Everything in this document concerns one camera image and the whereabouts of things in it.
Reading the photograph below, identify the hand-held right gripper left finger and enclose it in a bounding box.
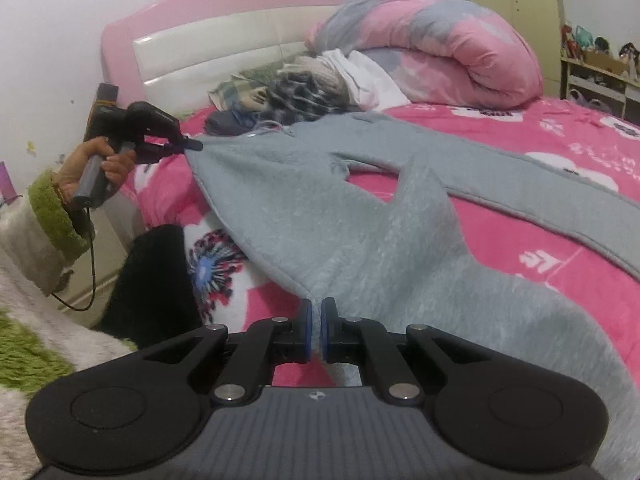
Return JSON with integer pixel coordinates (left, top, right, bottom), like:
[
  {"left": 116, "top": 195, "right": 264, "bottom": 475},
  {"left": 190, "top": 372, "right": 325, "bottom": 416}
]
[{"left": 142, "top": 298, "right": 315, "bottom": 406}]

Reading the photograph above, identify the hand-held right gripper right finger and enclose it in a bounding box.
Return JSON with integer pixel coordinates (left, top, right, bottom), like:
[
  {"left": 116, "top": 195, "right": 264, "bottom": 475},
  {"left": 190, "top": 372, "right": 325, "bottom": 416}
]
[{"left": 321, "top": 297, "right": 502, "bottom": 406}]

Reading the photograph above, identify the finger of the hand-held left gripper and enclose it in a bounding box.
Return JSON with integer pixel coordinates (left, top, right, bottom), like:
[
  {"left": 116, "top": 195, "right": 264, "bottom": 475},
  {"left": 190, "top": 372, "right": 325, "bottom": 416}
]
[
  {"left": 135, "top": 146, "right": 182, "bottom": 164},
  {"left": 150, "top": 136, "right": 204, "bottom": 153}
]

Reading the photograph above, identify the person's left forearm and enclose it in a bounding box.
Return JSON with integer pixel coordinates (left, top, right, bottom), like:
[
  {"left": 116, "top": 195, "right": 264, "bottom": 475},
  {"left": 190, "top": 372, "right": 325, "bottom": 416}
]
[{"left": 0, "top": 169, "right": 96, "bottom": 297}]

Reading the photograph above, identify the person's left hand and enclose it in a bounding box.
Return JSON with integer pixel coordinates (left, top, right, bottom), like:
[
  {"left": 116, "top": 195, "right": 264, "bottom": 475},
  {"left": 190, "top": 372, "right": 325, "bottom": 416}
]
[{"left": 52, "top": 138, "right": 138, "bottom": 206}]

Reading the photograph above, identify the dark grey garment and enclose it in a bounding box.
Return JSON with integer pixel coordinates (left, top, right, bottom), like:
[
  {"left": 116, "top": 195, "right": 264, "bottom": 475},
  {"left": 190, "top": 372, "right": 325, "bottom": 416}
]
[{"left": 207, "top": 110, "right": 251, "bottom": 137}]

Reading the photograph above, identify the blue denim garment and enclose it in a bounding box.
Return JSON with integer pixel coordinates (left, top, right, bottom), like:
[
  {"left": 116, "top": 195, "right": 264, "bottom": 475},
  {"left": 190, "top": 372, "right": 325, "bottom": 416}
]
[{"left": 232, "top": 105, "right": 263, "bottom": 128}]

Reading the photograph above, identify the pink white headboard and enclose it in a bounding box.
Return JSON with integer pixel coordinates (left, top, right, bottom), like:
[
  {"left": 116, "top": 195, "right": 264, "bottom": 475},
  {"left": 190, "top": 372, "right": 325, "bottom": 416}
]
[{"left": 100, "top": 0, "right": 357, "bottom": 128}]

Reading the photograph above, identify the plaid garment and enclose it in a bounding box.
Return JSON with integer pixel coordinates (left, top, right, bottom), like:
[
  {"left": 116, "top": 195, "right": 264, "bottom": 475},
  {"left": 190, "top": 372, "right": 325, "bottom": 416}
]
[{"left": 260, "top": 71, "right": 352, "bottom": 125}]

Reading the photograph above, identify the person's black trouser leg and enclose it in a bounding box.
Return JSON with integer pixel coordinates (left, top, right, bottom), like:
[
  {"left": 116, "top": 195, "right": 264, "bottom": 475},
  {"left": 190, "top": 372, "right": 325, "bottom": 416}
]
[{"left": 95, "top": 224, "right": 203, "bottom": 348}]

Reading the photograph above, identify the beige knit garment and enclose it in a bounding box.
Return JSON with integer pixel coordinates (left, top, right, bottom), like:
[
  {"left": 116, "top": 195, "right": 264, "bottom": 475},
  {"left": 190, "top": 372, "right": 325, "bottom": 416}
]
[{"left": 280, "top": 55, "right": 348, "bottom": 92}]

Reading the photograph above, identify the purple object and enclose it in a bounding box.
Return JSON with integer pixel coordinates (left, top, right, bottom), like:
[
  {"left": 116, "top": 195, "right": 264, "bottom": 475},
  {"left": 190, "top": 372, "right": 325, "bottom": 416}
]
[{"left": 0, "top": 160, "right": 17, "bottom": 207}]

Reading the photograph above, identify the pink floral blanket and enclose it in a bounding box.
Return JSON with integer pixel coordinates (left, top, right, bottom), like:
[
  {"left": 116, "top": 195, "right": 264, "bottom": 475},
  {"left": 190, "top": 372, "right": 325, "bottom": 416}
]
[{"left": 117, "top": 95, "right": 640, "bottom": 391}]

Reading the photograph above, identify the fluffy white green robe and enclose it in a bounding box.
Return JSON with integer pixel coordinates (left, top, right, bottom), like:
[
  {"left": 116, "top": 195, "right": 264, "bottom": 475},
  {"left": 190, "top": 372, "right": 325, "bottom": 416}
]
[{"left": 0, "top": 247, "right": 138, "bottom": 466}]

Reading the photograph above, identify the white garment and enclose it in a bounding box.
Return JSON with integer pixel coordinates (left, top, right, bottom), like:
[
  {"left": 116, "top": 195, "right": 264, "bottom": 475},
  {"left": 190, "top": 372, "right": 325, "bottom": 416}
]
[{"left": 320, "top": 49, "right": 412, "bottom": 111}]

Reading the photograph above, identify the pink grey rolled quilt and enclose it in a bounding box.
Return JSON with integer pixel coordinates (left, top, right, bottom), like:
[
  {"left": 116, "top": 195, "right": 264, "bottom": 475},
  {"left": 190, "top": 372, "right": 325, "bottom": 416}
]
[{"left": 305, "top": 0, "right": 544, "bottom": 109}]

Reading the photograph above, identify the white plastic bag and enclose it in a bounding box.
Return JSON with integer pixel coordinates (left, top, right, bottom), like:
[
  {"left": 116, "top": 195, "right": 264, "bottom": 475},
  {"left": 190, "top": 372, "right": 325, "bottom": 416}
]
[{"left": 567, "top": 89, "right": 613, "bottom": 113}]

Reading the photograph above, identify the white shelf desk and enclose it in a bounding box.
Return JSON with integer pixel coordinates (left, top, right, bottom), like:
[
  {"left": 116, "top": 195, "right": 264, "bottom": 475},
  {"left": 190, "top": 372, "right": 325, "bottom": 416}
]
[{"left": 559, "top": 52, "right": 640, "bottom": 125}]

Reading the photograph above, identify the cardboard box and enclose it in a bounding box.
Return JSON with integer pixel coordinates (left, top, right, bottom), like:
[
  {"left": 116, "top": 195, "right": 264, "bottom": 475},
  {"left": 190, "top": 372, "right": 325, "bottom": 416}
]
[{"left": 582, "top": 50, "right": 632, "bottom": 77}]

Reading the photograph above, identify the black cable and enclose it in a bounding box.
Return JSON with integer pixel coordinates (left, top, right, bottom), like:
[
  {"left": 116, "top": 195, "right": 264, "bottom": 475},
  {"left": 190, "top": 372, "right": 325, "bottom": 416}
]
[{"left": 54, "top": 204, "right": 98, "bottom": 312}]

